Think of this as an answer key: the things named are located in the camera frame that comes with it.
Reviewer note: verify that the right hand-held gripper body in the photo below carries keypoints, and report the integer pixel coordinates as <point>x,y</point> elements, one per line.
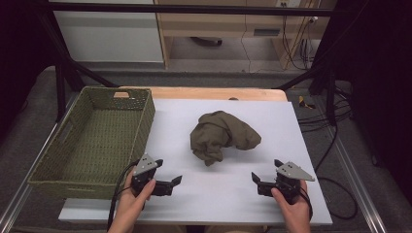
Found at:
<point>291,170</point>

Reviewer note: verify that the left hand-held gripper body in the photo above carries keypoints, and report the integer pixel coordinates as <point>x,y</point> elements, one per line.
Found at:
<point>145,165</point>

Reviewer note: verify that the green woven basket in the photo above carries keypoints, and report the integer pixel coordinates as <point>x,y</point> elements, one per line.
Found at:
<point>97,139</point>

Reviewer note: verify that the olive green cloth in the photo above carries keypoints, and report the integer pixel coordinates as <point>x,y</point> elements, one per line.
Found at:
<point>220,136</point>

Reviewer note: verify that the person's right hand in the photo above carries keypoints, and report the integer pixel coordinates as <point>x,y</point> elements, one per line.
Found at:
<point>296,213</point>

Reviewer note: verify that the person's left hand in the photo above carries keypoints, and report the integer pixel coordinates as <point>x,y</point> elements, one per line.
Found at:
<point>129,207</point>

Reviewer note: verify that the white table mat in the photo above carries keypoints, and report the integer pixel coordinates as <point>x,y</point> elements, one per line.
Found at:
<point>226,194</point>

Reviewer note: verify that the yellow and black object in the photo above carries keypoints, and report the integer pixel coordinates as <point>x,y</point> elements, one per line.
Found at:
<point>304,103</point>

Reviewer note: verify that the black metal stand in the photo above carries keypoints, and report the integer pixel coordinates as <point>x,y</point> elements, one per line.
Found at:
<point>61,81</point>
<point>328,93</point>

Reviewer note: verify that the black curtain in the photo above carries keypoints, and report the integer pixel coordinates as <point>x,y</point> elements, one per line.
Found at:
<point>19,48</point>
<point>372,81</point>

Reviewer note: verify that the black bar-shaped object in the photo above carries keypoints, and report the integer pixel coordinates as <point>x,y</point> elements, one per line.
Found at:
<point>207,41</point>

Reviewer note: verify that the white cabinet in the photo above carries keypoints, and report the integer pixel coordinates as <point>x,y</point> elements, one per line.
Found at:
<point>110,35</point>

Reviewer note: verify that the light wooden desk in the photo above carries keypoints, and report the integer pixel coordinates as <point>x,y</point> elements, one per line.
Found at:
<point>207,22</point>

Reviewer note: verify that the aluminium rail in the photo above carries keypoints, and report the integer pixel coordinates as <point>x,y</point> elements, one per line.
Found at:
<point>19,191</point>
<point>359,187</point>

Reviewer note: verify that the black horizontal frame bar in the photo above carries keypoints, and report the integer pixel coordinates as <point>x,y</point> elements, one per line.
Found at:
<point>194,9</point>

